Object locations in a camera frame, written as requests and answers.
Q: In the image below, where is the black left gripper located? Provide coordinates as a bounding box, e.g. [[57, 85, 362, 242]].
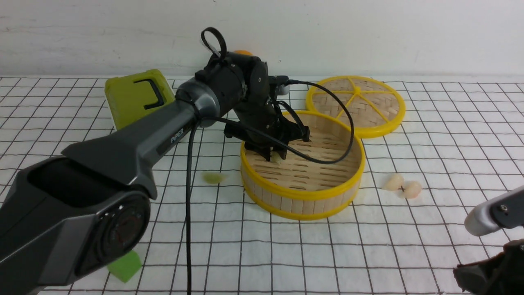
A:
[[224, 75, 310, 162]]

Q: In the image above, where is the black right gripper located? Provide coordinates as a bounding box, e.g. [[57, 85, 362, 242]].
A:
[[453, 239, 524, 295]]

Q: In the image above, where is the pale green dumpling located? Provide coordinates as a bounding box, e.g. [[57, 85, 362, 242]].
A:
[[270, 151, 283, 165], [202, 171, 228, 185]]

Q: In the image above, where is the pinkish white dumpling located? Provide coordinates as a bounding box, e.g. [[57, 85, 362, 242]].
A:
[[399, 181, 422, 199]]

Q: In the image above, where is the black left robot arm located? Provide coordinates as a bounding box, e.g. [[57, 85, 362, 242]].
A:
[[0, 52, 309, 295]]

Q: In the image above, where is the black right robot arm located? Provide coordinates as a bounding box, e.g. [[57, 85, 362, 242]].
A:
[[453, 186, 524, 295]]

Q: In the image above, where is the bamboo steamer tray yellow rim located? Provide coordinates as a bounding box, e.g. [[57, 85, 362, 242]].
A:
[[241, 111, 366, 220]]

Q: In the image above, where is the bamboo steamer lid yellow rim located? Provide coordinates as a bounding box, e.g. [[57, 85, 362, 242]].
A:
[[305, 75, 406, 138]]

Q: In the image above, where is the orange toy fruit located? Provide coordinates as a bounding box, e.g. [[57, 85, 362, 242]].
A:
[[234, 50, 253, 56]]

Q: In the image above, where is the white grid tablecloth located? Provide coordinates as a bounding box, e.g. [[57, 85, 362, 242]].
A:
[[0, 74, 523, 295]]

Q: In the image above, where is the green lidded white box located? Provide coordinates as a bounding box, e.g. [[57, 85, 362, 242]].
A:
[[104, 69, 175, 130]]

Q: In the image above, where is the green foam cube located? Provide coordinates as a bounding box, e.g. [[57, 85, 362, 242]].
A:
[[107, 250, 142, 283]]

